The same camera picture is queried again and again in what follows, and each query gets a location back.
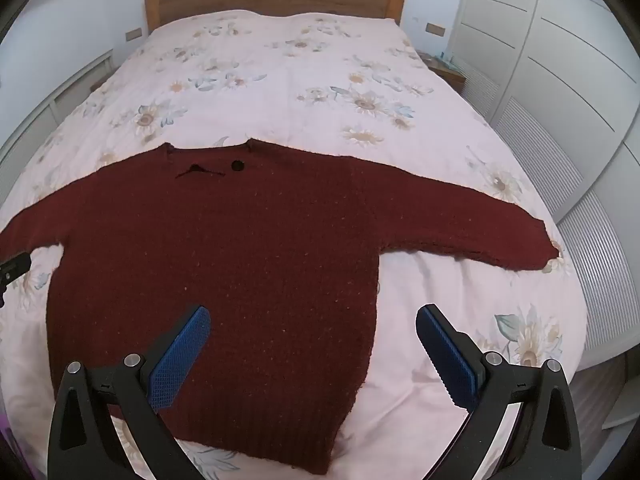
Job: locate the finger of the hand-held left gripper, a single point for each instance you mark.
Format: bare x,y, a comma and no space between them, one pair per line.
14,265

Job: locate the wooden nightstand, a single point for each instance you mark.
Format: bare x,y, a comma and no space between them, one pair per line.
450,77

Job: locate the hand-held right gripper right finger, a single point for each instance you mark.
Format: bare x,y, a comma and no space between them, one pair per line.
447,355

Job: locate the floral pink bedspread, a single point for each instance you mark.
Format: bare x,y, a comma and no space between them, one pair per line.
300,85

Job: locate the wall switch plate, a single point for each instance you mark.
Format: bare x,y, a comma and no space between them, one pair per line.
435,29
133,34

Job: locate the dark red knit sweater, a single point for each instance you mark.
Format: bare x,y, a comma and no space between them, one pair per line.
250,260

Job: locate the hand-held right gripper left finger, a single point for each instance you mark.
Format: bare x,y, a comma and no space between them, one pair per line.
182,355

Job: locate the white wardrobe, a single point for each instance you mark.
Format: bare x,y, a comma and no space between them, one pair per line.
575,60

